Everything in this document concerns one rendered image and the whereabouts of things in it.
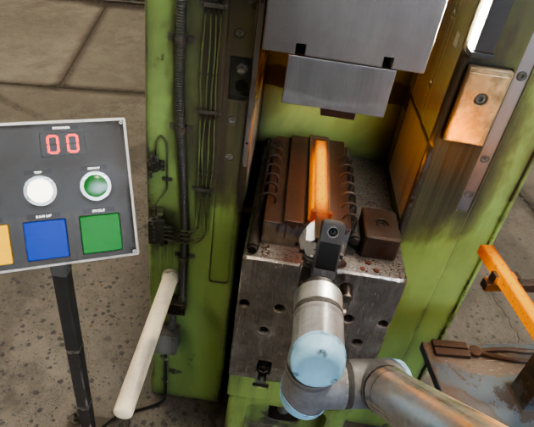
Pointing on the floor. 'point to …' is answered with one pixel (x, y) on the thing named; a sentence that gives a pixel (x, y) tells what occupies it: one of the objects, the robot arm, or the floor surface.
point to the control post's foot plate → (98, 421)
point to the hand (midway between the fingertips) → (320, 221)
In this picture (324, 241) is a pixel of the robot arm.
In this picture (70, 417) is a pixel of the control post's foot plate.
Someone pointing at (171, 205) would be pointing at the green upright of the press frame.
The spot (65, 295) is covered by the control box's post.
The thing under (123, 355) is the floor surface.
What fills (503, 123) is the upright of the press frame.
